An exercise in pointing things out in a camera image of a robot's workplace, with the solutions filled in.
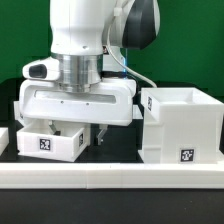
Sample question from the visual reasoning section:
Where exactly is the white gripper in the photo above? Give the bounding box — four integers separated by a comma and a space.
19, 56, 136, 145

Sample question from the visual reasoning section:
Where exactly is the white drawer box front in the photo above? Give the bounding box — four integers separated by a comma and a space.
17, 120, 90, 162

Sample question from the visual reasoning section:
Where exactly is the white drawer box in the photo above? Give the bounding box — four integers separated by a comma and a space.
13, 101, 24, 126
17, 120, 90, 162

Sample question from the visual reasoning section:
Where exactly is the white drawer cabinet frame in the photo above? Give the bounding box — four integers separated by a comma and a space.
139, 88, 224, 164

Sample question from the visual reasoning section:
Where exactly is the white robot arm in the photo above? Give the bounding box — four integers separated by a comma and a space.
19, 0, 160, 126

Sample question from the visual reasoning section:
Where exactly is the white drawer box rear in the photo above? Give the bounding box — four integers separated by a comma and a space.
13, 101, 24, 126

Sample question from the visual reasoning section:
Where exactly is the marker tag sheet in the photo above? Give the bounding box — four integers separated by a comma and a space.
132, 105, 143, 120

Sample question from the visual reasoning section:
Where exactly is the white front rail fence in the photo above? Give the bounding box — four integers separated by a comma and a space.
0, 163, 224, 189

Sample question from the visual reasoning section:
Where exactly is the white left rail piece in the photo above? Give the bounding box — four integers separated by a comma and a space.
0, 127, 9, 156

